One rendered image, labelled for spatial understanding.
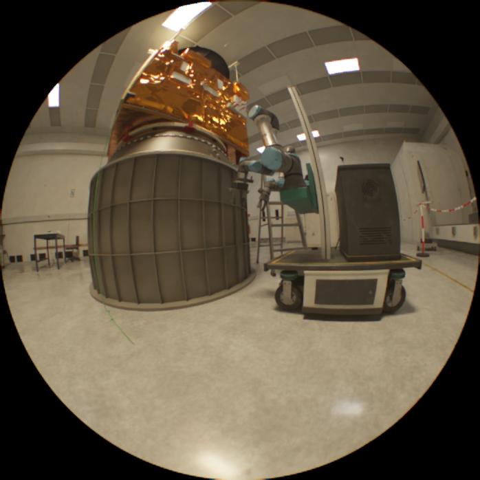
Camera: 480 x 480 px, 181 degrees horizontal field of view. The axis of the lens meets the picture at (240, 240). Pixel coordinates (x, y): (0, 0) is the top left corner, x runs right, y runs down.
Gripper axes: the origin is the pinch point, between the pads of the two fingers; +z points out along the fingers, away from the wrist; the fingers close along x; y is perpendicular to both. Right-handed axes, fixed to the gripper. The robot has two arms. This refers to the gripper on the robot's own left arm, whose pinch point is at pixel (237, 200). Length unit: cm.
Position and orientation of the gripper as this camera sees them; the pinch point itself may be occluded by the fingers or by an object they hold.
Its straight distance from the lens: 111.8
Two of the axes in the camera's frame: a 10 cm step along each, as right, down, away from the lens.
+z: -1.8, 9.1, 3.7
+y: -7.6, -3.7, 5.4
